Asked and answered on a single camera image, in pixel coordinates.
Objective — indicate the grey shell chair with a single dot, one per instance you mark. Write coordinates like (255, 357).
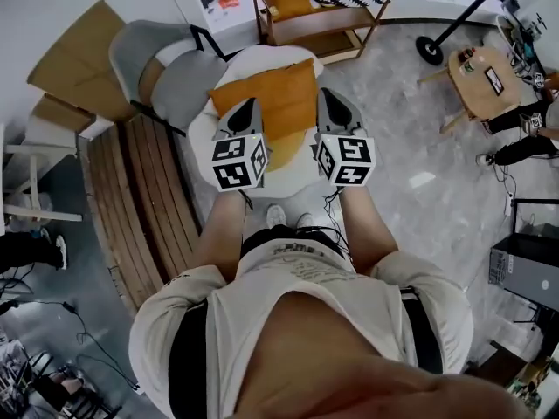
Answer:
(183, 85)

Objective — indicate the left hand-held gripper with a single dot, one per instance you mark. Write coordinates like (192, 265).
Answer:
(236, 164)

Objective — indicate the grey computer case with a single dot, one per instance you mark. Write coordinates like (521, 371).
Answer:
(524, 269)

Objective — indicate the person's black shorts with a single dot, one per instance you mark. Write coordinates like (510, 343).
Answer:
(262, 238)

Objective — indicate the person's white t-shirt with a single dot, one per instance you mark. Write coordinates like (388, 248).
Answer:
(271, 304)

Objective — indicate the black floor stand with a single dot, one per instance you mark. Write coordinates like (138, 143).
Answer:
(428, 50)

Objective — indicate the white wooden frame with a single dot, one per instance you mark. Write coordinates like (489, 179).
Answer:
(35, 181)

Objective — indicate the wooden slat platform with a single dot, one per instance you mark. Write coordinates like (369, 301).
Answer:
(140, 199)

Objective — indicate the person's left forearm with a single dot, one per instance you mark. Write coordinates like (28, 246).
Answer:
(220, 238)

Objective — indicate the white round lounge seat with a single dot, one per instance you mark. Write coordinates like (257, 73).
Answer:
(262, 57)

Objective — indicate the person's right forearm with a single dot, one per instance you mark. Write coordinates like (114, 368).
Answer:
(367, 229)

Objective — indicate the white power strip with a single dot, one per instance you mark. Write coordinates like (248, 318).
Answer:
(508, 204)

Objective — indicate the black metal frame table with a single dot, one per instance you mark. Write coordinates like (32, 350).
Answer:
(514, 216)

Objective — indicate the red plastic bag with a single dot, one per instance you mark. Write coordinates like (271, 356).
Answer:
(228, 1)

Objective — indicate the light wooden coffee table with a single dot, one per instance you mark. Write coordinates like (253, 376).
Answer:
(480, 90)

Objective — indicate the small cardboard box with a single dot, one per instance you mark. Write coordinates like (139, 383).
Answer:
(61, 114)

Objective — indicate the person's white shoe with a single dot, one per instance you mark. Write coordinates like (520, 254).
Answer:
(305, 221)
(275, 215)

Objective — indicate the wooden shelf cart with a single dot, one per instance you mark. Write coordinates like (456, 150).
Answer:
(327, 20)

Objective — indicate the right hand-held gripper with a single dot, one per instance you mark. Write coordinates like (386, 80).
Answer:
(349, 160)

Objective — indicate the person's bare neck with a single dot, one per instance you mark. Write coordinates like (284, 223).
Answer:
(323, 356)

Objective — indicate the orange cushion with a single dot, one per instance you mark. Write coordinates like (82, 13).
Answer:
(284, 94)

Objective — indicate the black phone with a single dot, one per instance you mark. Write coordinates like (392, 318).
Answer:
(493, 81)

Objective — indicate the green label bottle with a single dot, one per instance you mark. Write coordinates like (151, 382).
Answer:
(466, 63)

